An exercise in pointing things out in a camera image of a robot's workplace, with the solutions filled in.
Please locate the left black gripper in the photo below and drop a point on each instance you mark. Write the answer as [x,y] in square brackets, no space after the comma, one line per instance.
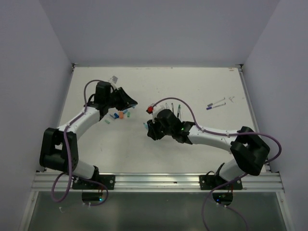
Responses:
[126,102]

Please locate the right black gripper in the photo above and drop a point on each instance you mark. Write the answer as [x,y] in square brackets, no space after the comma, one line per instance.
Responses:
[152,131]

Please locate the orange pen cap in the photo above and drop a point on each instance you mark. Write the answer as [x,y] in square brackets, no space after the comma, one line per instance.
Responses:
[121,116]

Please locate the black pen near left arm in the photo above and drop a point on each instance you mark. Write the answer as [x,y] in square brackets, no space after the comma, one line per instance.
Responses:
[178,111]

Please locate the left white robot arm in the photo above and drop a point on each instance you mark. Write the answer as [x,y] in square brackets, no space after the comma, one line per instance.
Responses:
[59,150]

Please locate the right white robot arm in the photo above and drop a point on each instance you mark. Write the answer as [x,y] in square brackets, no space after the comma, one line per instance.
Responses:
[248,149]

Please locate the green capped marker lower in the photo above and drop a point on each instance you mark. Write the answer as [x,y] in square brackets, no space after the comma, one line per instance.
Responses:
[181,114]

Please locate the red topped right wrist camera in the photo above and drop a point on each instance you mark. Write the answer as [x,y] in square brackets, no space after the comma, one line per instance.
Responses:
[155,109]

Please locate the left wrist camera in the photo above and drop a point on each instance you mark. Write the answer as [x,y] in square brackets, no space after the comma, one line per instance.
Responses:
[114,79]

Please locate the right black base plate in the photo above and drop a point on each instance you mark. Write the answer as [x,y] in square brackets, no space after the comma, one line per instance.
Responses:
[209,182]

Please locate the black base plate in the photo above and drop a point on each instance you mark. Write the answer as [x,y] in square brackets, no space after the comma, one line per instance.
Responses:
[209,182]
[107,180]

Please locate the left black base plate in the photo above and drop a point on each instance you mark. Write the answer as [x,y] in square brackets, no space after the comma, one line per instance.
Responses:
[107,180]

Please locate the aluminium mounting rail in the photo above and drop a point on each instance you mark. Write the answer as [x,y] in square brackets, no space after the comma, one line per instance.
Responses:
[162,182]

